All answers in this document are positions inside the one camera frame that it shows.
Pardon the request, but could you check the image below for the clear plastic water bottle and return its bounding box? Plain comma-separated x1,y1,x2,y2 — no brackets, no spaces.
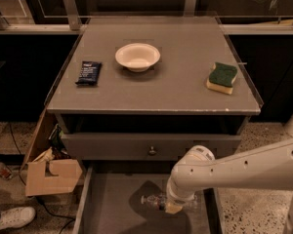
141,193,199,213

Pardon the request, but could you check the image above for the round metal drawer knob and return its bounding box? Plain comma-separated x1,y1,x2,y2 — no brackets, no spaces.
148,146,157,156

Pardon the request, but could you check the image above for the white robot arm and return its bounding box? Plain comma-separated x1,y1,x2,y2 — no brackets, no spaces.
165,138,293,234

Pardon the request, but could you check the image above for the brown cardboard box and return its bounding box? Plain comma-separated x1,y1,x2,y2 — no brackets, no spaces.
21,109,83,197

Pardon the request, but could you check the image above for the grey drawer cabinet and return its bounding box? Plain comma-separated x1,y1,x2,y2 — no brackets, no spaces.
44,15,266,234

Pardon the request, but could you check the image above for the white paper bowl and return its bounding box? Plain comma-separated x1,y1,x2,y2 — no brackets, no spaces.
115,43,161,72

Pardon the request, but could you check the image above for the small bottle on floor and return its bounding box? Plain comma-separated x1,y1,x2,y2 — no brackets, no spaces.
0,162,13,180

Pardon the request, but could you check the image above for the centre-right metal railing bracket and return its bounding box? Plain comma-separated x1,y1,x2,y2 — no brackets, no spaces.
184,0,197,17

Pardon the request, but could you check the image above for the dark blue snack packet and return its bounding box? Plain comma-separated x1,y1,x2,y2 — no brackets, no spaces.
75,61,102,86

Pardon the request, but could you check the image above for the green packet in box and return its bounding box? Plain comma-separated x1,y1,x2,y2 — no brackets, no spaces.
48,125,64,150

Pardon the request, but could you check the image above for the centre-left metal railing bracket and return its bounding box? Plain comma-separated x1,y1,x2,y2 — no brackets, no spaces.
63,0,82,31

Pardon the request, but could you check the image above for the green and yellow sponge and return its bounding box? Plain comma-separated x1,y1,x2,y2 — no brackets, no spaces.
206,62,237,95

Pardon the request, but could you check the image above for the closed grey top drawer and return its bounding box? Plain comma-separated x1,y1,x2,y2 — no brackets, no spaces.
62,133,241,161

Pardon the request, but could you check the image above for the black floor cable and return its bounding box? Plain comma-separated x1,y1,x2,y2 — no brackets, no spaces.
8,120,76,234

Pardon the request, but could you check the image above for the open grey middle drawer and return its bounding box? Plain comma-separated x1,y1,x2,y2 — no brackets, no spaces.
72,161,225,234

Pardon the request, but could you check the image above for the white sneaker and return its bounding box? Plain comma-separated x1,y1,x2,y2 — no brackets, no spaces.
0,207,36,231

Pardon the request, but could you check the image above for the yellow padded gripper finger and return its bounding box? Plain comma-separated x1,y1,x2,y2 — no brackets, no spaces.
165,202,183,215

